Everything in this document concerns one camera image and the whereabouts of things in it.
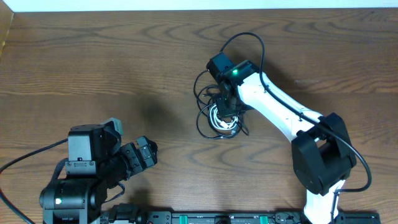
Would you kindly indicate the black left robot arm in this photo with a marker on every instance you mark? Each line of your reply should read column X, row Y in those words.
column 97, row 161

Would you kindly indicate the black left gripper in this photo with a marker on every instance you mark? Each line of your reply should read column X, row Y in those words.
column 135, row 157

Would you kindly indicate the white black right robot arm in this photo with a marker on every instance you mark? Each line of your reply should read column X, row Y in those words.
column 321, row 157

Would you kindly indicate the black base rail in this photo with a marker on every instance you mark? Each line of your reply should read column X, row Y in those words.
column 129, row 213

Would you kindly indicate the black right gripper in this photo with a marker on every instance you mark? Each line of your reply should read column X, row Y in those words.
column 223, row 111

